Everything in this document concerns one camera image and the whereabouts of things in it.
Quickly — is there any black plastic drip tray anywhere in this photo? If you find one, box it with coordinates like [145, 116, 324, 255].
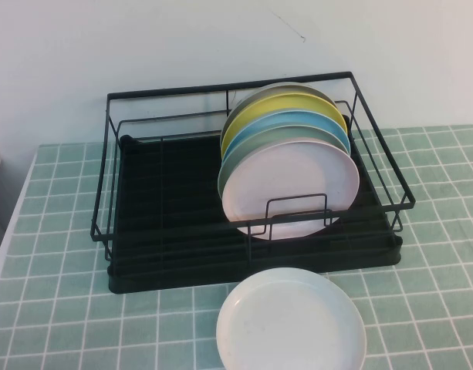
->
[106, 113, 404, 296]

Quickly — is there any green plate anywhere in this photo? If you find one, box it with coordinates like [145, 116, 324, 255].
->
[217, 124, 352, 201]

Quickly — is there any black wire dish rack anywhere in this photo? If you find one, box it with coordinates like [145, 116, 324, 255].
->
[90, 70, 416, 271]

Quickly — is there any green tile-pattern tablecloth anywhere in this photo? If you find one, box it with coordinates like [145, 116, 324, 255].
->
[0, 123, 473, 370]

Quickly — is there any blue plate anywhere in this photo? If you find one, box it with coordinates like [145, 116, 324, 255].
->
[222, 109, 352, 165]

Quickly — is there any yellow plate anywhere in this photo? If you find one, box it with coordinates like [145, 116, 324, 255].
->
[221, 92, 347, 155]

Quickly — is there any grey plate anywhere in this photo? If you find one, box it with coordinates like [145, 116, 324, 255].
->
[219, 82, 337, 151]

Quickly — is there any white plate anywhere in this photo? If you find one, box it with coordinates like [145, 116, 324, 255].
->
[215, 267, 367, 370]

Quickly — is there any pink plate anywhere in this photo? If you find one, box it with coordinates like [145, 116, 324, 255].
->
[221, 140, 361, 241]

